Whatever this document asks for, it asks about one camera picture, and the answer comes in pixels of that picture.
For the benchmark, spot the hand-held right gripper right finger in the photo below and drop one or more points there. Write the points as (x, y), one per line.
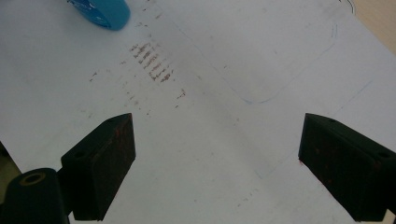
(348, 174)

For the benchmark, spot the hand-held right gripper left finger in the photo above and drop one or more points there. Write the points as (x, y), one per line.
(99, 168)

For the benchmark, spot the blue plastic bottle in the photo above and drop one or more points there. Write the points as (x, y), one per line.
(104, 11)

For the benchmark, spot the white table mat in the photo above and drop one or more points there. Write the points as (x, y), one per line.
(218, 124)

